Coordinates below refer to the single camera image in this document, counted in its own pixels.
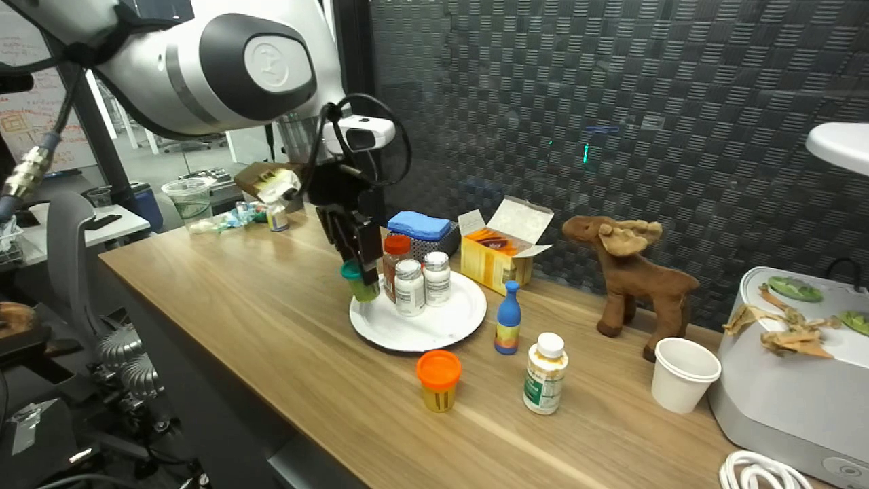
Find teal-lid dough container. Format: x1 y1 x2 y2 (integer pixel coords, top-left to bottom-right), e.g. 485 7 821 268
340 257 382 303

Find clear plastic wrappers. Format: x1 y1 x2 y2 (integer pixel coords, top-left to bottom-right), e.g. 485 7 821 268
188 200 265 237

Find white paper plate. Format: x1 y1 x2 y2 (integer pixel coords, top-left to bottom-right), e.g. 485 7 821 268
348 268 488 356

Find black looped camera cable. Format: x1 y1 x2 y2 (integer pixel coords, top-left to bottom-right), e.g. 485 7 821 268
306 89 415 188

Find white pill bottle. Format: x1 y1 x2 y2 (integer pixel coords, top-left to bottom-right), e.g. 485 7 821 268
420 249 453 303
391 257 425 314

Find small labelled jar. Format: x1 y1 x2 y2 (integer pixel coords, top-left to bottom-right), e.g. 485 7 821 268
262 200 292 234

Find yellow open cardboard box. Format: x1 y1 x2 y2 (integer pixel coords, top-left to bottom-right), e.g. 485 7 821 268
457 195 557 299

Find dried brown plant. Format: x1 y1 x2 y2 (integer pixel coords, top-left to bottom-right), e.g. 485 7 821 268
721 283 838 362

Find black cable with metal connector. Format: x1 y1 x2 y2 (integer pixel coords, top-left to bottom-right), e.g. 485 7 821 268
0 89 75 227

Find blue toy bowling pin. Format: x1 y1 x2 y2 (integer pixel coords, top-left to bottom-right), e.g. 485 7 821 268
492 278 525 358

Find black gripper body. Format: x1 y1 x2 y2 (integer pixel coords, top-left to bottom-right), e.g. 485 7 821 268
306 161 389 237

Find white bucket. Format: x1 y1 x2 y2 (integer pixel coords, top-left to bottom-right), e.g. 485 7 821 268
159 173 222 226

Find blue sponge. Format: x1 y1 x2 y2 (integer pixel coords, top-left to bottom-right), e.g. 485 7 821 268
385 208 453 244

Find white hydroponic planter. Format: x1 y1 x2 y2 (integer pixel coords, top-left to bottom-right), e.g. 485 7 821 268
705 263 869 489

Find white planter lamp head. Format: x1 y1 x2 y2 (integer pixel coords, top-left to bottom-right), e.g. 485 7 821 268
803 120 869 180

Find white paper cup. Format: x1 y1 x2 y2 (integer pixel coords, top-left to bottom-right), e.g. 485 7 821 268
648 337 725 419

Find brown moose plush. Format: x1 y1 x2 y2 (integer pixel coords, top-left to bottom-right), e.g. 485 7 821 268
558 211 702 365

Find orange-lid dough container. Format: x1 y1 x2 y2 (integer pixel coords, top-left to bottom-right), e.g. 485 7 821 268
415 347 463 415

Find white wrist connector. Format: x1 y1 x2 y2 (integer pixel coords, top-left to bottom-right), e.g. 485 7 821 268
336 115 400 154

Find blue bin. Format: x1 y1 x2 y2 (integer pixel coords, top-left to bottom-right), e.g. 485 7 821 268
123 181 169 234

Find white coiled cable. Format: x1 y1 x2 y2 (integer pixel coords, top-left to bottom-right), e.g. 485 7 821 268
716 449 815 489

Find green-label white supplement bottle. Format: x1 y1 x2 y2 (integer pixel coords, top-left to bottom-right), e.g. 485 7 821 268
520 331 572 419

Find white side desk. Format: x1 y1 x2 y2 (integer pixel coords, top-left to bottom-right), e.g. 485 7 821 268
0 200 151 268

